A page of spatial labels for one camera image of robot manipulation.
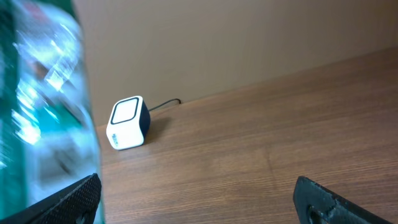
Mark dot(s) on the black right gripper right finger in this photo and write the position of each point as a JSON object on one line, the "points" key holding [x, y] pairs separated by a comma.
{"points": [[316, 204]]}

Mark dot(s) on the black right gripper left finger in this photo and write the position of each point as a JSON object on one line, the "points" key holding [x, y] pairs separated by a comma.
{"points": [[75, 204]]}

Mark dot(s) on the green 3M gloves packet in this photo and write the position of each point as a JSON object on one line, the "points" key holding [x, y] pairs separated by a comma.
{"points": [[48, 138]]}

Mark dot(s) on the white barcode scanner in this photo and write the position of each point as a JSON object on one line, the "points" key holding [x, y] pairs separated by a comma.
{"points": [[128, 124]]}

